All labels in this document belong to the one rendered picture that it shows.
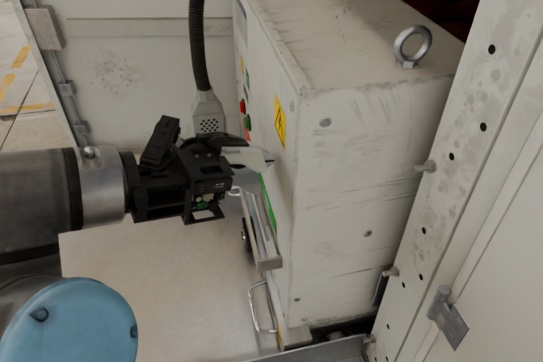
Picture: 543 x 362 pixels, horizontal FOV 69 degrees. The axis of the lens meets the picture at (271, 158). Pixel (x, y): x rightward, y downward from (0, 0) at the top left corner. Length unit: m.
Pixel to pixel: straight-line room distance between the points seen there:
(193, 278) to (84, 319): 0.61
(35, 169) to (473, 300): 0.42
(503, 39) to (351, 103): 0.14
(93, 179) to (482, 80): 0.37
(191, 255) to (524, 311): 0.71
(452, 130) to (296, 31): 0.23
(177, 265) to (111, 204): 0.50
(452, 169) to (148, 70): 0.86
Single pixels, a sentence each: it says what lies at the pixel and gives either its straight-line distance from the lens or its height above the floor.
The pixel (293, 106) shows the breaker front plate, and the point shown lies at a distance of 0.42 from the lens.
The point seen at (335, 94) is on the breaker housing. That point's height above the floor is 1.38.
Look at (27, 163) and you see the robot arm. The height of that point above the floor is 1.34.
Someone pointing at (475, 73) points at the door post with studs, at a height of 1.42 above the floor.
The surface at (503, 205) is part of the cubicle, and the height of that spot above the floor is 1.37.
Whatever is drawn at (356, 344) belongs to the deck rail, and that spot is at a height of 0.88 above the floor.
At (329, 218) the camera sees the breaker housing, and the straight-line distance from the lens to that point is 0.53.
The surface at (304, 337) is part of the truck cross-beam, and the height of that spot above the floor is 0.93.
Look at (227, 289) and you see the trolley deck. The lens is 0.88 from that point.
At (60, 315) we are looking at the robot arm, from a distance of 0.30.
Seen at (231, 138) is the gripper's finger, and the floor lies 1.28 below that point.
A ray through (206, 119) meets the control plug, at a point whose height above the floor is 1.09.
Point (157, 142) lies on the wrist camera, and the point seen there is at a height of 1.28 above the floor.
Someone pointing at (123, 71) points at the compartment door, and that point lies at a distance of 1.13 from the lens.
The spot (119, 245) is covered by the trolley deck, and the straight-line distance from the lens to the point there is 1.00.
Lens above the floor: 1.58
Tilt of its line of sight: 40 degrees down
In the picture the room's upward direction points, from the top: straight up
